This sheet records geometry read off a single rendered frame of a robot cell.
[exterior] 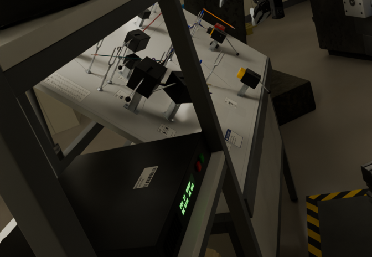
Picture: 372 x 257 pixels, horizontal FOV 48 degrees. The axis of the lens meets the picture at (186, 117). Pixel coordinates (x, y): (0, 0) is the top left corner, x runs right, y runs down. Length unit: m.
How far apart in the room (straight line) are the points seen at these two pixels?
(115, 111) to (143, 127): 0.09
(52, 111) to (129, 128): 4.07
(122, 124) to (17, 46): 0.72
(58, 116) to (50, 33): 4.72
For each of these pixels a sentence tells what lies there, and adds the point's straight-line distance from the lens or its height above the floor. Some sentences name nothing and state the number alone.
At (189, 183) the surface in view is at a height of 1.10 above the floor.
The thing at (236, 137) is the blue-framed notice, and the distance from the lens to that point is 1.32.
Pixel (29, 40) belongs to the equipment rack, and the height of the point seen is 1.45.
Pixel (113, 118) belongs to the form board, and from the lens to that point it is 1.10.
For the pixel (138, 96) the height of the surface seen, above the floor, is 1.17.
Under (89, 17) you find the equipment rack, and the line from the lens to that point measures 0.52.
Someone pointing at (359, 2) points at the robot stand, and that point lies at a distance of 1.79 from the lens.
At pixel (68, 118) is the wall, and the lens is 5.16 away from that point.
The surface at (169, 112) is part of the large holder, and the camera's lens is 1.20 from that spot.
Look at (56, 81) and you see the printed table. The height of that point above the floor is 1.28.
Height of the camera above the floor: 1.48
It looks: 21 degrees down
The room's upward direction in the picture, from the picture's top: 19 degrees counter-clockwise
